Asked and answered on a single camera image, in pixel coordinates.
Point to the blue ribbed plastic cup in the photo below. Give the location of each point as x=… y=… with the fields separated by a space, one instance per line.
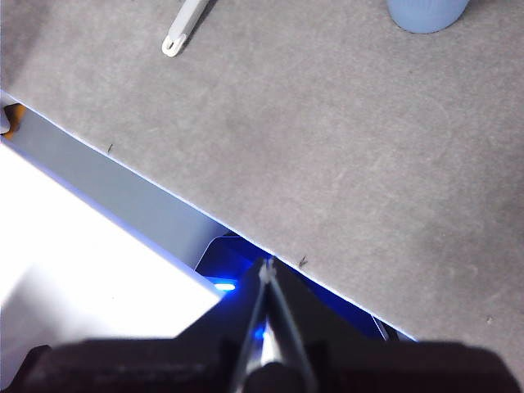
x=425 y=14

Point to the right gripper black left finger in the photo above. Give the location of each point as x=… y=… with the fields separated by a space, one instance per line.
x=163 y=364

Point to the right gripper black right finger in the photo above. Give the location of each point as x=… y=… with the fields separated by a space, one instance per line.
x=389 y=368

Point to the grey metal table frame bar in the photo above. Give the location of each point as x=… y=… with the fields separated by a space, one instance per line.
x=123 y=196

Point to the small orange object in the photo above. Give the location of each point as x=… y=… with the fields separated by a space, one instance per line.
x=13 y=118

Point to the grey cup brush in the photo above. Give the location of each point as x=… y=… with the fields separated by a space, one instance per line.
x=184 y=24

